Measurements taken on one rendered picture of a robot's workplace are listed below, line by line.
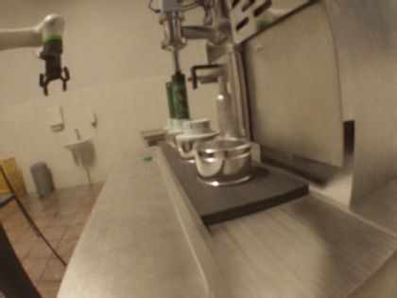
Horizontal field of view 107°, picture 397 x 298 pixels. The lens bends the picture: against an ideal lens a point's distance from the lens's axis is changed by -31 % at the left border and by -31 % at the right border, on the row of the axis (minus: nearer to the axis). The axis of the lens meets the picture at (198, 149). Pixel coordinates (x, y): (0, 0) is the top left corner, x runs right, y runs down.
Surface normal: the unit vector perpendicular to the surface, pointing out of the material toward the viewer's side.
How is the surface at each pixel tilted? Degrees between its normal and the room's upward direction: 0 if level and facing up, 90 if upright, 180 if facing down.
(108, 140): 90
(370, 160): 90
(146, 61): 90
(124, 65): 90
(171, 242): 0
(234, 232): 0
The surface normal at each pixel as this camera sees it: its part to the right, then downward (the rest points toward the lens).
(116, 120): 0.26, 0.16
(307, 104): -0.96, 0.16
